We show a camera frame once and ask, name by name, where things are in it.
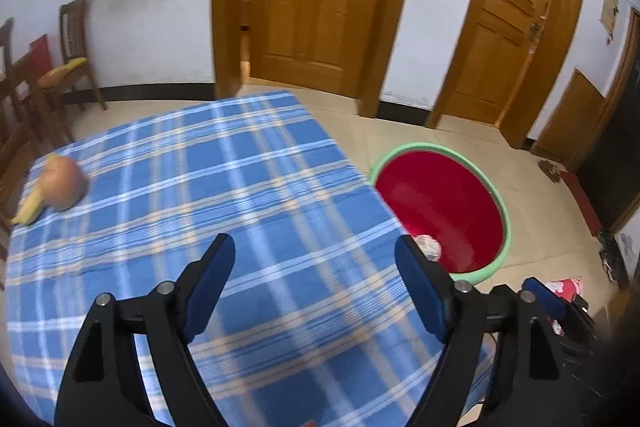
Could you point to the wall poster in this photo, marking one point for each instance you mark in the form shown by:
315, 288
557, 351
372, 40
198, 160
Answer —
610, 12

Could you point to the red floral bag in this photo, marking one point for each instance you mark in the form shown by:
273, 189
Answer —
567, 289

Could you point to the red basin with green rim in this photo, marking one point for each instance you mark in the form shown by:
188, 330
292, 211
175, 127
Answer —
440, 202

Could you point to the white paper ball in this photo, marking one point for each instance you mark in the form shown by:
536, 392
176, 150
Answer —
429, 247

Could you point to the wooden door frame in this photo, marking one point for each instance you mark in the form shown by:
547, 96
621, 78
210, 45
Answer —
570, 47
225, 7

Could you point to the black metal door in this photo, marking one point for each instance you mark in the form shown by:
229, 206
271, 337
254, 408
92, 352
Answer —
615, 157

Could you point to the brown shoes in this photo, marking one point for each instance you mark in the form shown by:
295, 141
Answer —
550, 171

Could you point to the wooden wall panel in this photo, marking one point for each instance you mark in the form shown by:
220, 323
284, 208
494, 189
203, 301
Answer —
570, 122

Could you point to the red floor mat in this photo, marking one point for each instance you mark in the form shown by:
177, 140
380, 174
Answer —
580, 202

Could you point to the blue plaid tablecloth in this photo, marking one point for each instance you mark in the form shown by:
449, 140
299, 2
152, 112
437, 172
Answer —
280, 187

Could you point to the red flat box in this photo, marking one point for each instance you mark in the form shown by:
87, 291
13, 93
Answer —
40, 53

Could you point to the low wooden chair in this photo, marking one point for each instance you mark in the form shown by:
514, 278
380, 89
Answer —
35, 102

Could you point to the yellow seat cushion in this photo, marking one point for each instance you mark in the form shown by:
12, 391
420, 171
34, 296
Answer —
62, 73

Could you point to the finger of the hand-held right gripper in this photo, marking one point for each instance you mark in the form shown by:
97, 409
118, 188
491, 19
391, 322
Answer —
504, 294
547, 299

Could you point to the pale red apple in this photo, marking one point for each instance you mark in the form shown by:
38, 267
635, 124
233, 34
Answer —
62, 184

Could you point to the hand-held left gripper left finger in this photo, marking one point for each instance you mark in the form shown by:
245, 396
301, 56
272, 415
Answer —
210, 292

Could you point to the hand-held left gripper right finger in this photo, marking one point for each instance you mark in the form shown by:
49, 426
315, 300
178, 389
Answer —
420, 292

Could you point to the yellow banana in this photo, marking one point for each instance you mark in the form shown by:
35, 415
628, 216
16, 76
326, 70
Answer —
27, 209

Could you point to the large wooden chair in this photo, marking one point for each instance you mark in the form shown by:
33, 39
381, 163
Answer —
7, 57

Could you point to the wooden chair with cushion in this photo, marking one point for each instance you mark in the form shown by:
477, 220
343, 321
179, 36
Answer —
75, 27

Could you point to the wooden panel door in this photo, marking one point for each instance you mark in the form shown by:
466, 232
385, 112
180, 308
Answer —
500, 32
320, 7

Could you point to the black shoe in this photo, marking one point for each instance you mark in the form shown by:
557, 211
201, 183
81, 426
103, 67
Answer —
610, 257

